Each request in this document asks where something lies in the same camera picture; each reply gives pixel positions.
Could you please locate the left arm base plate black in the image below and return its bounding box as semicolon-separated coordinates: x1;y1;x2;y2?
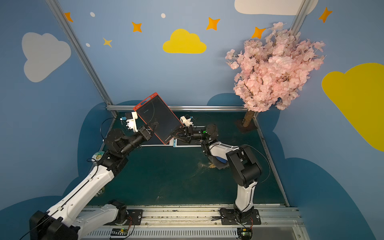
115;209;143;226

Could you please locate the red framed drawing tablet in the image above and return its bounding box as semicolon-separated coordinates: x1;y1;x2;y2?
133;93;184;145

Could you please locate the white framed drawing tablet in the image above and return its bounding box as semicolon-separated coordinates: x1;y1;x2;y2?
141;141;174;147

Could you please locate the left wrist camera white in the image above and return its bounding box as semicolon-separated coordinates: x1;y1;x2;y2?
120;112;138;133

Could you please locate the grey blue wiping cloth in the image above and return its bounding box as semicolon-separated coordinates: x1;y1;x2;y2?
208;156;229;170

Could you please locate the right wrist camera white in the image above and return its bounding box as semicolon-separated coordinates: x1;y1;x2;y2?
180;116;194;127

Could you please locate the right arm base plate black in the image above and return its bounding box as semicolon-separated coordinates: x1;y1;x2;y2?
219;208;262;225

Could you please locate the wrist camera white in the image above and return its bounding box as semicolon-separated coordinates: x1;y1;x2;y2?
120;112;138;133
180;116;194;127

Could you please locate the controller board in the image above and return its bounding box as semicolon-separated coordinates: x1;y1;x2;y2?
237;228;253;240
110;228;131;239

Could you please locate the left controller board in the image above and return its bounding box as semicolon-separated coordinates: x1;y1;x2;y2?
110;228;131;239

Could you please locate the pink cherry blossom tree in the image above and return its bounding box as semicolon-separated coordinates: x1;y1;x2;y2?
225;22;326;132

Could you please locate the right controller board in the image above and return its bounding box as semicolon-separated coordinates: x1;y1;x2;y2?
237;228;253;240

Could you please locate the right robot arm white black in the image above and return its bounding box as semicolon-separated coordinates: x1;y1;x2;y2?
172;125;262;217

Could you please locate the aluminium mounting rail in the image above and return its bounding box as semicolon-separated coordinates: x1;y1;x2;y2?
79;204;310;240

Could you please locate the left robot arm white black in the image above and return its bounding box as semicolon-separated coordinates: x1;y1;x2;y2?
28;125;155;240

